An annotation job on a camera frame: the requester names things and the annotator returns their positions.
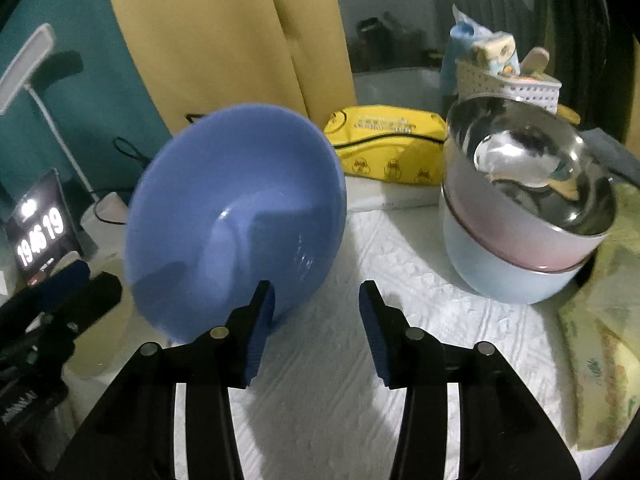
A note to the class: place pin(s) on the tablet with clock display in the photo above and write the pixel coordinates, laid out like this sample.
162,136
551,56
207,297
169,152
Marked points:
40,235

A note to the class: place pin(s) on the yellow tissue box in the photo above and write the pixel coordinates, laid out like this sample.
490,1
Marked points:
600,375

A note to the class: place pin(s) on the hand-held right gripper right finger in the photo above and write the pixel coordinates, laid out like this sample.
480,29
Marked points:
372,335

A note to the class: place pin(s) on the yellow curtain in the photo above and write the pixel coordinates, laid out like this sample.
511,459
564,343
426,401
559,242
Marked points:
200,35

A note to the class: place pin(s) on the pink steel-lined bowl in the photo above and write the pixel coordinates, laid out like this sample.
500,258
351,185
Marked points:
490,220

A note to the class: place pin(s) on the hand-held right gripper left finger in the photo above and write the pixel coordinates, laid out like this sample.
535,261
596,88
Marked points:
260,335

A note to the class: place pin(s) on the large blue bowl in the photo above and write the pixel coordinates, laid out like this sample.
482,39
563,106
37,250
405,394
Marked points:
225,220

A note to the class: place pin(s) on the cream bowl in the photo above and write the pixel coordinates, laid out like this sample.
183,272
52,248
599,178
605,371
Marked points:
107,335

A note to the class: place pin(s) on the white perforated basket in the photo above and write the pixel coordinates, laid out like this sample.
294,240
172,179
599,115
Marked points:
495,85

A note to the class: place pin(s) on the wooden spoon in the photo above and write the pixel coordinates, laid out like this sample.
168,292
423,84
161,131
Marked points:
535,60

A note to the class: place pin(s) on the small yellow object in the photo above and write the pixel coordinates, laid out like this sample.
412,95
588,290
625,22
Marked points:
570,114

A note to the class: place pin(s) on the yellow printed pouch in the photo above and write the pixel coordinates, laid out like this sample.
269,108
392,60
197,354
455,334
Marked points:
390,155

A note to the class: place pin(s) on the teal curtain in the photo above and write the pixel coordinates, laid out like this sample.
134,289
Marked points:
75,10

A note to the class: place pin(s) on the white flat packet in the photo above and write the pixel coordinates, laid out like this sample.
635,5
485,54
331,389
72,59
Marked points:
390,195

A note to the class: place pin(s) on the white desk lamp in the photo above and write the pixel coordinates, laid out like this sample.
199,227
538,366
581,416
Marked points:
27,67

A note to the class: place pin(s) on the yellow-green soft tissue pack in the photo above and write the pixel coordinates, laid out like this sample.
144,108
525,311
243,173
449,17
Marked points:
620,260

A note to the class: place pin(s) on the dark glass window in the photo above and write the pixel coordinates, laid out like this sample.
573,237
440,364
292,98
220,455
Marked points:
400,10

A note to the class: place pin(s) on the light blue bowl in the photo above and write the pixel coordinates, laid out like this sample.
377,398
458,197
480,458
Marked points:
480,265

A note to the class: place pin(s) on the small printed tissue pack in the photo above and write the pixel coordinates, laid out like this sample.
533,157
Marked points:
495,52

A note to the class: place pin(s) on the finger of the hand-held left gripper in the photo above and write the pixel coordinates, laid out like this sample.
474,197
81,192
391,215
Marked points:
75,310
67,280

